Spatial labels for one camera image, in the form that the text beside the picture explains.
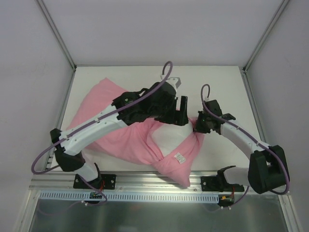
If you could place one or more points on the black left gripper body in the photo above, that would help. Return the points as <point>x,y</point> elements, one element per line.
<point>181,110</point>

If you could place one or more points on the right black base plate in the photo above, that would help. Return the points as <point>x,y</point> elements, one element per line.
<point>212,183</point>

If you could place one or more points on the white pillow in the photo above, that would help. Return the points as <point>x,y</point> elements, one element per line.
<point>170,138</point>

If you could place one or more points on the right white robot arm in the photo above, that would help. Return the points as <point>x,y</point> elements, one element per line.
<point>267,169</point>

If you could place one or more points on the aluminium mounting rail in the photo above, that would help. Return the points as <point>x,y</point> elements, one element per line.
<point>125,181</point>

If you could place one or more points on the white slotted cable duct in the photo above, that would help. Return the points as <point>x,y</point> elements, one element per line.
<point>130,197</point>

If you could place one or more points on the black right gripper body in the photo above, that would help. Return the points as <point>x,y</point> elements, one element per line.
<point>199,124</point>

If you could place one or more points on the aluminium frame post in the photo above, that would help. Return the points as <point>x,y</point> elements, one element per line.
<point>51,24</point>
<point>275,18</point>

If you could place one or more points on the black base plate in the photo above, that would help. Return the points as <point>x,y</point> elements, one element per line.
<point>104,181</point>
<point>212,183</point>

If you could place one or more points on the left aluminium frame post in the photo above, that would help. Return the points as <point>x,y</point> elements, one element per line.
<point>51,24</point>

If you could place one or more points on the pink pillowcase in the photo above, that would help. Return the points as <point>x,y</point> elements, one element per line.
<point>134,143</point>

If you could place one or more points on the white care label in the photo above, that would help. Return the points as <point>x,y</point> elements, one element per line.
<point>180,158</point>

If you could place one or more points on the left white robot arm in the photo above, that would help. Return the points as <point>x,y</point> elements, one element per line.
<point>125,110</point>

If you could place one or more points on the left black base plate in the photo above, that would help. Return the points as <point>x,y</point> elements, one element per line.
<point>104,181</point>

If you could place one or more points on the right aluminium frame post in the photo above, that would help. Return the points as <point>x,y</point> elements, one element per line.
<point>275,18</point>

